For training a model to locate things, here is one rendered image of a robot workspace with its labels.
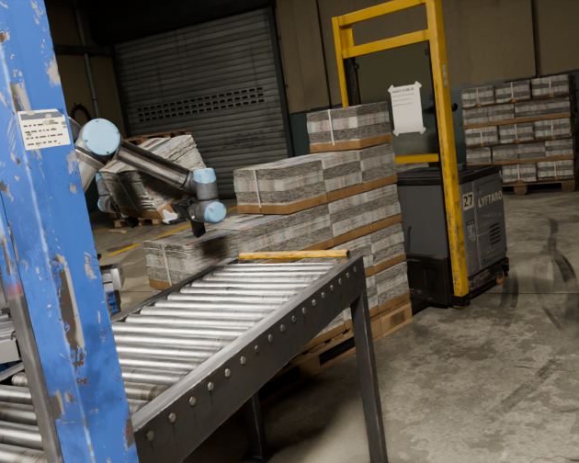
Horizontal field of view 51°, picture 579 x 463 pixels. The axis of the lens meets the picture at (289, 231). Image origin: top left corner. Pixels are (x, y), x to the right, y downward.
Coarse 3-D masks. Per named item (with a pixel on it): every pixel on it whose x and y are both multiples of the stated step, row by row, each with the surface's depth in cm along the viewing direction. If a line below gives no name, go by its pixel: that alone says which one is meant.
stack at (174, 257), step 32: (224, 224) 293; (256, 224) 279; (288, 224) 292; (320, 224) 308; (352, 224) 323; (160, 256) 272; (192, 256) 255; (224, 256) 266; (320, 352) 310; (352, 352) 327; (288, 384) 297
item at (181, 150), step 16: (176, 144) 242; (192, 144) 246; (176, 160) 242; (192, 160) 246; (128, 176) 240; (144, 176) 234; (144, 192) 237; (160, 192) 239; (176, 192) 243; (144, 208) 246; (160, 208) 239
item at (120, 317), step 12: (216, 264) 225; (228, 264) 224; (192, 276) 212; (168, 288) 199; (180, 288) 199; (144, 300) 189; (120, 312) 180; (132, 312) 178; (12, 372) 144; (0, 384) 139
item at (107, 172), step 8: (144, 144) 266; (152, 144) 261; (104, 168) 257; (112, 168) 252; (104, 176) 259; (112, 176) 252; (112, 184) 257; (112, 192) 262; (120, 192) 255; (120, 200) 260; (128, 200) 254; (128, 208) 260
